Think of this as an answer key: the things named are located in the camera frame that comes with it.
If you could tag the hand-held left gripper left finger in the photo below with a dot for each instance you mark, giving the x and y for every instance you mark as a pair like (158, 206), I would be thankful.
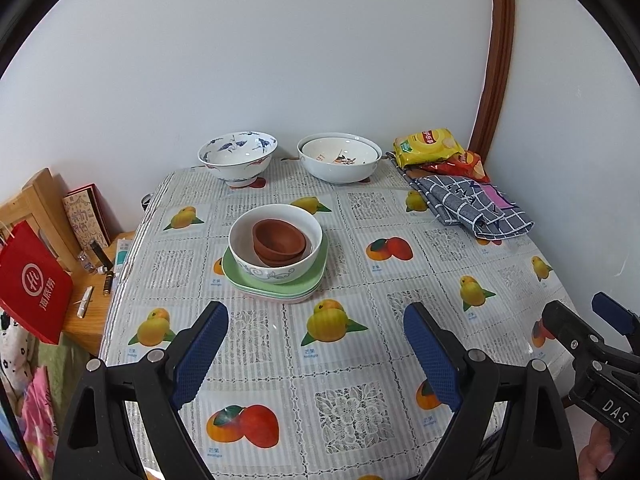
(200, 355)

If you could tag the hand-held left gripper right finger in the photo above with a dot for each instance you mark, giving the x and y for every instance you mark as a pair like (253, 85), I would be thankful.
(432, 355)

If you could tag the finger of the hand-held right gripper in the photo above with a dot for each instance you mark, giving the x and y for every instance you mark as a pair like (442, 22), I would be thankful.
(562, 317)
(612, 312)

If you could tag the light green plate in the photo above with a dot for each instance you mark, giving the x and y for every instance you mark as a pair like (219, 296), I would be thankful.
(260, 288)

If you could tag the white bowl with grey pattern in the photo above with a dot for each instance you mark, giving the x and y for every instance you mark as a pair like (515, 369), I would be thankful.
(242, 240)

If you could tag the small brown bowl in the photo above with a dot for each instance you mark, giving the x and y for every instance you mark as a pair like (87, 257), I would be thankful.
(280, 261)
(275, 232)

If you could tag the person's right hand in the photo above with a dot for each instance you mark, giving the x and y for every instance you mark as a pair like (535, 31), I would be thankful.
(595, 452)

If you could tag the wooden side table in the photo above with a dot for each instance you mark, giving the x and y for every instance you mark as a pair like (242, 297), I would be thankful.
(95, 320)

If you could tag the fruit printed tablecloth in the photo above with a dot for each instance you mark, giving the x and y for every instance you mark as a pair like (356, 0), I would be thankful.
(350, 280)

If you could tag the small black gold tube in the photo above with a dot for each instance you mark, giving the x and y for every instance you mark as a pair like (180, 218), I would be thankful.
(108, 283)

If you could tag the teal and white tube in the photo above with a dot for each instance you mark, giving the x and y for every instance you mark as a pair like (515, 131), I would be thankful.
(123, 255)

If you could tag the white stick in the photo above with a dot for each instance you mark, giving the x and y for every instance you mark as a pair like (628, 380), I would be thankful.
(85, 302)

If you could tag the green blanket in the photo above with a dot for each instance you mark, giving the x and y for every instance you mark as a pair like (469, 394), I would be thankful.
(65, 355)

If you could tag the grey checked cloth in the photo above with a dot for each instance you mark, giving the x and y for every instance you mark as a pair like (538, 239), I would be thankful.
(450, 200)

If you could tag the pink printed cloth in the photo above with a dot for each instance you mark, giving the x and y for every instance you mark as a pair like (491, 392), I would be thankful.
(40, 420)

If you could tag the patterned book with red cover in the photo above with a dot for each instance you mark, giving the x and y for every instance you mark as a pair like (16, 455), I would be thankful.
(85, 220)

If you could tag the red paper bag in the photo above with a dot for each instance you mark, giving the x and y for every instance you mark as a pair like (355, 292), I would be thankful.
(35, 285)

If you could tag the red chip bag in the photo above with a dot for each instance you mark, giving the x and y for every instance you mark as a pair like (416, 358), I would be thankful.
(467, 162)

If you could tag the white floral cloth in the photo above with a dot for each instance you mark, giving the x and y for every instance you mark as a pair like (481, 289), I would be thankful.
(12, 355)

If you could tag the blue patterned white bowl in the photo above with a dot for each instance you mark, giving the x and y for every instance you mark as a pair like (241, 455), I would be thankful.
(235, 170)

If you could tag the large white bowl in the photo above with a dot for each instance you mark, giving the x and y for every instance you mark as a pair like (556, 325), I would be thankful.
(340, 172)

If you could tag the yellow chip bag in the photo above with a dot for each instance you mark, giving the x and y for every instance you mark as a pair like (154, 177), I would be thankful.
(425, 147)

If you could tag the white bowl with orange print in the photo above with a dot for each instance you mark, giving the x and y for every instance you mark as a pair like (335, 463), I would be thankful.
(325, 150)

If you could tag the brown wooden door frame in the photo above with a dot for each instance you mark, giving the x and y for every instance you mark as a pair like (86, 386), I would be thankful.
(500, 60)

